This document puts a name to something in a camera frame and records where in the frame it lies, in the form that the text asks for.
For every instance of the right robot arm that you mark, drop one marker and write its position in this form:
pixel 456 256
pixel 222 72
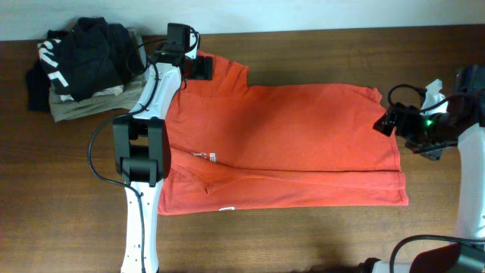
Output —
pixel 464 251

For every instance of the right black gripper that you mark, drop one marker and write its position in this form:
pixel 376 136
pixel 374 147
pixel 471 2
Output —
pixel 408 114

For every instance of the khaki folded garment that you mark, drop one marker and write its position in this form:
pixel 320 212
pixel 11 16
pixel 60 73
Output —
pixel 66 108

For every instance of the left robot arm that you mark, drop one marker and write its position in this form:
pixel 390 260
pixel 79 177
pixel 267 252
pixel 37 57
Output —
pixel 143 155

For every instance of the orange red t-shirt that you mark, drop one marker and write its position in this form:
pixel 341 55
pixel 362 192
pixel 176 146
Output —
pixel 235 146

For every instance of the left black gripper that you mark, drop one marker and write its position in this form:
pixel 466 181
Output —
pixel 204 69

